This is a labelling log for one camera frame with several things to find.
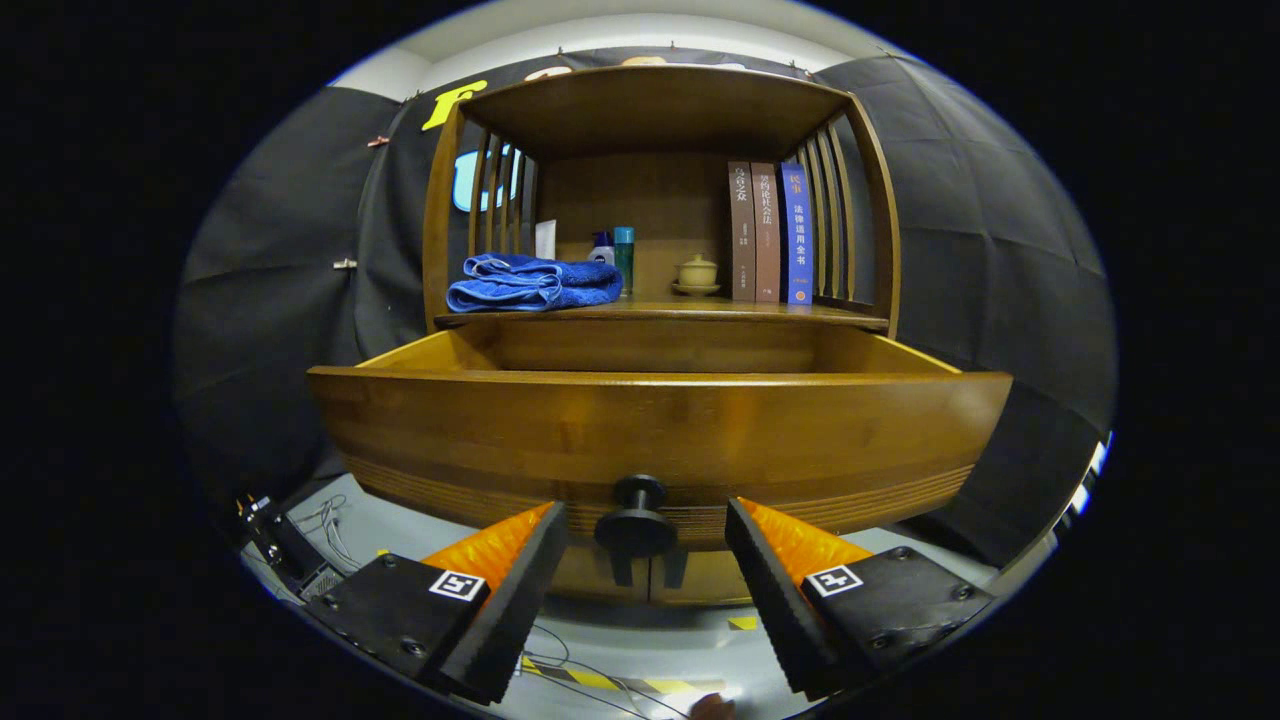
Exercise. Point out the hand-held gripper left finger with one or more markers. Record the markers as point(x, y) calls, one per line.
point(515, 600)

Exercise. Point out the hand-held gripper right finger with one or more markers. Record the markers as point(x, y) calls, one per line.
point(775, 600)

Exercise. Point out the wooden cabinet door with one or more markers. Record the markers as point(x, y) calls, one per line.
point(710, 580)
point(585, 575)

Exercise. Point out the wooden countertop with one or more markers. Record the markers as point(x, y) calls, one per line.
point(700, 312)

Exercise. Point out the small yellow tape piece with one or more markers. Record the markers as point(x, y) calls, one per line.
point(743, 622)

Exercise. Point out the yellow black floor tape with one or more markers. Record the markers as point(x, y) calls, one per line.
point(600, 680)

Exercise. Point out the black electronic device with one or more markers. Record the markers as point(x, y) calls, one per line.
point(275, 545)

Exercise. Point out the folded blue towel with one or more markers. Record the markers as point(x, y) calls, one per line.
point(530, 285)

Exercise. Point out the white panel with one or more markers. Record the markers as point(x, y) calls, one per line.
point(1088, 480)

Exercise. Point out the beige lidded teacup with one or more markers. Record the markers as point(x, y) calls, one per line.
point(697, 273)

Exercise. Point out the teal bottle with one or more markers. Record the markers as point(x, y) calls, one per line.
point(624, 260)

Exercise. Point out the white bottle with blue cap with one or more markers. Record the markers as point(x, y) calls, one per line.
point(602, 252)

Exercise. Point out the white tube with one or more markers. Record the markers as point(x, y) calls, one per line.
point(546, 240)

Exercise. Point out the reddish brown book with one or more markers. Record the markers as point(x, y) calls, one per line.
point(766, 230)

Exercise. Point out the blue book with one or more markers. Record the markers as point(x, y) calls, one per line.
point(797, 230)

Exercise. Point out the dark brown book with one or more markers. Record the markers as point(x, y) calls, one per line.
point(742, 230)

